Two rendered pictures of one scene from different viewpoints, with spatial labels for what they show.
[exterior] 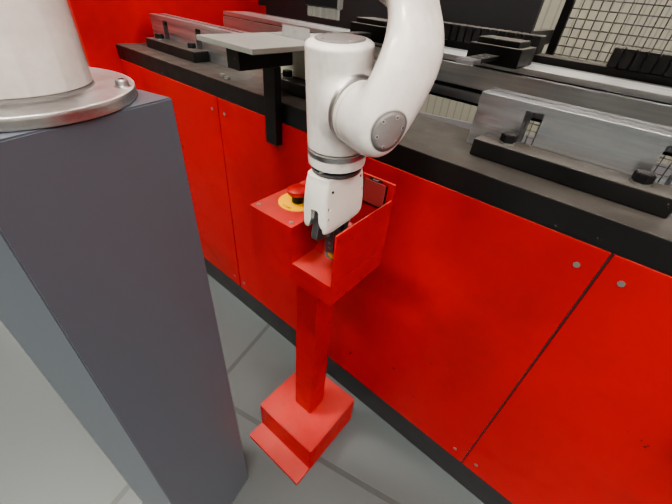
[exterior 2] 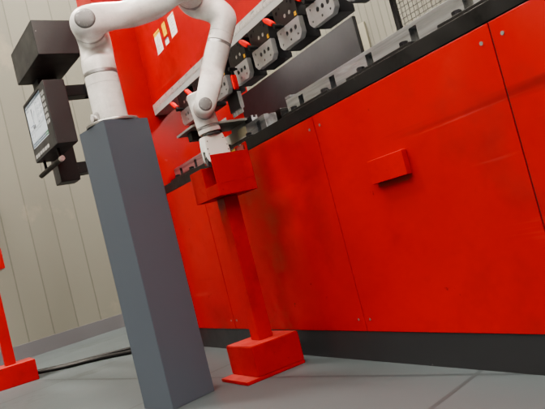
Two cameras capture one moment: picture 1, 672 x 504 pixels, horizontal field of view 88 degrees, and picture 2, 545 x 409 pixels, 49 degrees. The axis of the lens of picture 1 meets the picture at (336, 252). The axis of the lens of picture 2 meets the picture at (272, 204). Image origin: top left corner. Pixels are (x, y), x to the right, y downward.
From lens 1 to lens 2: 1.87 m
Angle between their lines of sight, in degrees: 45
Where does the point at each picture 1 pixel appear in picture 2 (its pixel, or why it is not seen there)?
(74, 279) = (119, 156)
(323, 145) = (198, 123)
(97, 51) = not seen: hidden behind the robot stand
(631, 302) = (325, 129)
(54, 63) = (121, 111)
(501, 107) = (292, 101)
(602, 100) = not seen: hidden behind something
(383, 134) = (203, 105)
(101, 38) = not seen: hidden behind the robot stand
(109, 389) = (125, 202)
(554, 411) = (352, 215)
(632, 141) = (322, 83)
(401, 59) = (201, 85)
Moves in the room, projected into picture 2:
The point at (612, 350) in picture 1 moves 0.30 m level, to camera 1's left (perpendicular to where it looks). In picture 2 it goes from (336, 155) to (253, 180)
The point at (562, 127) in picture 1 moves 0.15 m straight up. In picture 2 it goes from (307, 93) to (298, 53)
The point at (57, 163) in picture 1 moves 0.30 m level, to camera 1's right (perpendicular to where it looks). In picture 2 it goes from (119, 126) to (193, 99)
